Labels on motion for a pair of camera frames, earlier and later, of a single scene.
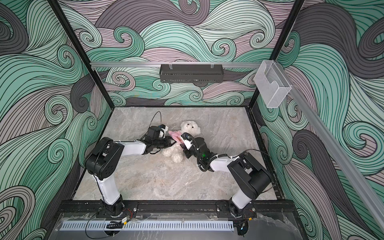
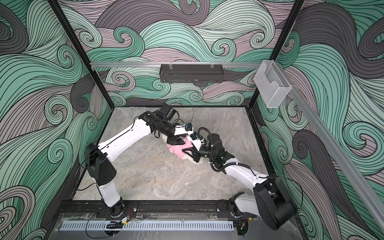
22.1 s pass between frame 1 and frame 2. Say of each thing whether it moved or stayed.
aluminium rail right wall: stayed
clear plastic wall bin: stayed
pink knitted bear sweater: moved
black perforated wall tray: stayed
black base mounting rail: stayed
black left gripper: moved
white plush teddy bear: moved
